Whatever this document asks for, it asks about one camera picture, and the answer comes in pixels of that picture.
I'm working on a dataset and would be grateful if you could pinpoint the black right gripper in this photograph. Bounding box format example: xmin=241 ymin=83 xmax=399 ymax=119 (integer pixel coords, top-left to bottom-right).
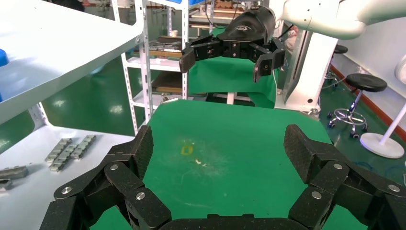
xmin=179 ymin=5 xmax=287 ymax=84

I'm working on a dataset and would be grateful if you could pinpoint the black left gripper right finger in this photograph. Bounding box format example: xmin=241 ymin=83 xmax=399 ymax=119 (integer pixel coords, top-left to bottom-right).
xmin=283 ymin=124 xmax=406 ymax=230

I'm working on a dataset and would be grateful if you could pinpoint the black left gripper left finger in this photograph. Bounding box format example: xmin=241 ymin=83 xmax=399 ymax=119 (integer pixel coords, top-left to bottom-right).
xmin=39 ymin=125 xmax=172 ymax=230

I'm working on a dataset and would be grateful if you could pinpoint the green cloth on background table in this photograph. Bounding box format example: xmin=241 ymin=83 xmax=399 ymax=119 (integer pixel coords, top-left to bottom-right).
xmin=187 ymin=28 xmax=280 ymax=109

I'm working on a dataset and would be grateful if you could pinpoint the ribbed grey metal bar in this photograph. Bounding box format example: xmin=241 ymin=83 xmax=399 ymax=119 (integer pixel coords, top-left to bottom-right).
xmin=49 ymin=144 xmax=78 ymax=173
xmin=0 ymin=165 xmax=29 ymax=181
xmin=70 ymin=135 xmax=97 ymax=160
xmin=44 ymin=138 xmax=72 ymax=164

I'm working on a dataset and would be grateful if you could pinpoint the wooden board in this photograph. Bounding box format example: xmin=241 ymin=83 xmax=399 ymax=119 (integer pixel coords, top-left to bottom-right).
xmin=133 ymin=49 xmax=183 ymax=59

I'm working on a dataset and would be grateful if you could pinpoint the brown cardboard sheet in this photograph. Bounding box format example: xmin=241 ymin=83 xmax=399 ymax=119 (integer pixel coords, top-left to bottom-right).
xmin=151 ymin=71 xmax=184 ymax=94

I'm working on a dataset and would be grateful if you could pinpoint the white perforated background rack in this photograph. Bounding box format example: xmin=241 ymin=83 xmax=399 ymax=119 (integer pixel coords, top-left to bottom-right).
xmin=111 ymin=0 xmax=203 ymax=134

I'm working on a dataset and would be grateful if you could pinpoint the metal table clamp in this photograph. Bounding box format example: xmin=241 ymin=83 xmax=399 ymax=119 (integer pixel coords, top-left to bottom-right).
xmin=160 ymin=93 xmax=179 ymax=105

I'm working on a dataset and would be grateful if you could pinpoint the white robot torso column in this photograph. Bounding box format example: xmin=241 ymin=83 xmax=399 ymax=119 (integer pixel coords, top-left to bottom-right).
xmin=275 ymin=29 xmax=338 ymax=121

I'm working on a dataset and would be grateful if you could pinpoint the black round stool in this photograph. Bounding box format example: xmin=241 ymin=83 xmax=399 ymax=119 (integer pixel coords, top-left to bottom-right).
xmin=327 ymin=73 xmax=388 ymax=139
xmin=325 ymin=44 xmax=349 ymax=84

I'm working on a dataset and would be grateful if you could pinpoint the white metal shelf rack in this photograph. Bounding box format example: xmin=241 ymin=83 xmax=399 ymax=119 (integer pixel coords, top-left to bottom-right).
xmin=0 ymin=0 xmax=150 ymax=230

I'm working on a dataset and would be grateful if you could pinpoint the blue plastic bin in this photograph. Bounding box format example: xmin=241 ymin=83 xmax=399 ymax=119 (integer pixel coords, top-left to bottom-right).
xmin=0 ymin=48 xmax=10 ymax=68

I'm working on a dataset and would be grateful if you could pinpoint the white pedestal fan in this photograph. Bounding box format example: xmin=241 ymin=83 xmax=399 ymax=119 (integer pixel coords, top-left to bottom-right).
xmin=360 ymin=54 xmax=406 ymax=160

